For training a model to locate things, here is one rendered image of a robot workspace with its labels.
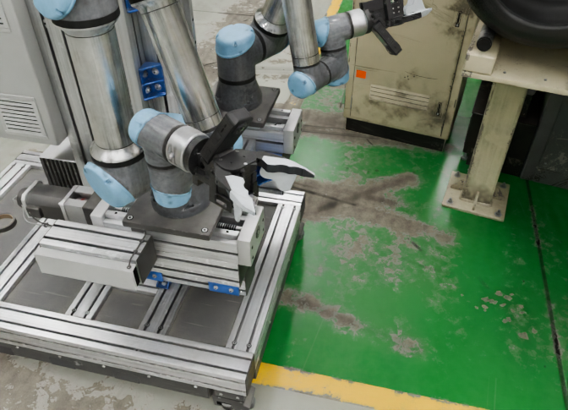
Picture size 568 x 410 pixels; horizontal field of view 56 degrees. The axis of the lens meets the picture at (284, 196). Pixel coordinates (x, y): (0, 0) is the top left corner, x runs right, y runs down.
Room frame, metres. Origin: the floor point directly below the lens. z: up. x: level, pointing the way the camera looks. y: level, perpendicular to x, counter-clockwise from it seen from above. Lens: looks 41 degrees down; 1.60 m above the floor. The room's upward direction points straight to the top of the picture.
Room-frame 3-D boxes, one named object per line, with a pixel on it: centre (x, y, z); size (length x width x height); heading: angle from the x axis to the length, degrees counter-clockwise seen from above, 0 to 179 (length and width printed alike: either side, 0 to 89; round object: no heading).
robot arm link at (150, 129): (0.82, 0.23, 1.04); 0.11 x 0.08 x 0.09; 51
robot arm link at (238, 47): (1.51, 0.14, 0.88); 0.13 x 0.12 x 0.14; 141
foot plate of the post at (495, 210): (1.87, -0.89, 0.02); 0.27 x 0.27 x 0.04; 66
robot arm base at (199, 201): (1.02, 0.26, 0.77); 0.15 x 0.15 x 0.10
